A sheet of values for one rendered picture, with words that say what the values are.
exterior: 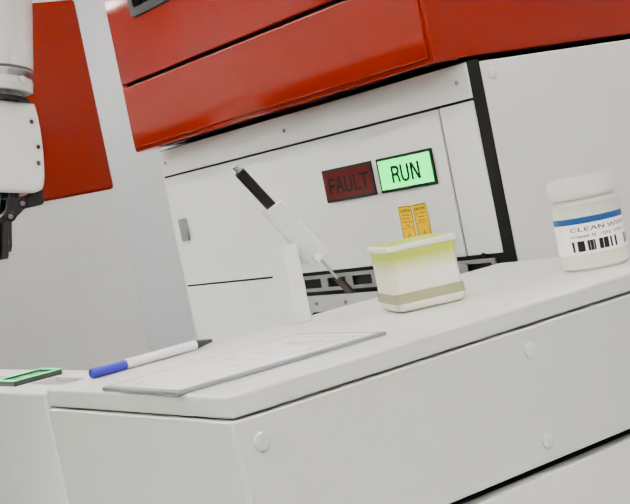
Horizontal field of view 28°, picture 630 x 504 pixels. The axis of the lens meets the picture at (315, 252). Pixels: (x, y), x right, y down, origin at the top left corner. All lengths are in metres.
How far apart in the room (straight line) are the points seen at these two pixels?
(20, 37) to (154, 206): 4.05
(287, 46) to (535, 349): 0.79
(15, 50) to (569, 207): 0.61
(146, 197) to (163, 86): 3.40
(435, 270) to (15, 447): 0.47
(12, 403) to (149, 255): 4.24
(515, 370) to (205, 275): 1.14
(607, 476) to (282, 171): 0.89
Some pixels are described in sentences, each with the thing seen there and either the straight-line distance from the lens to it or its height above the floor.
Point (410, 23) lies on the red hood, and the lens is 1.58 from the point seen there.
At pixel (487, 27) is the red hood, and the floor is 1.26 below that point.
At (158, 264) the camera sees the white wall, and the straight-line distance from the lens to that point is 5.50.
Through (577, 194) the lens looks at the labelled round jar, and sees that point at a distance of 1.30.
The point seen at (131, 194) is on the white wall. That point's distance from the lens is 5.60.
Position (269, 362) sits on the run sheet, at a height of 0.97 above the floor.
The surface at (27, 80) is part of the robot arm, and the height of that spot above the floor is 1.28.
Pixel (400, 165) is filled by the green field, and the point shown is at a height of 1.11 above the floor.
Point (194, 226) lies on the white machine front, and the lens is 2.18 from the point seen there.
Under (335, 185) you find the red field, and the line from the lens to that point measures 1.82.
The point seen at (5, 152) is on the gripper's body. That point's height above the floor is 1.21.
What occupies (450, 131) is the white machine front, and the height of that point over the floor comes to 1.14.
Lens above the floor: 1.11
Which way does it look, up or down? 3 degrees down
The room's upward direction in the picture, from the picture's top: 12 degrees counter-clockwise
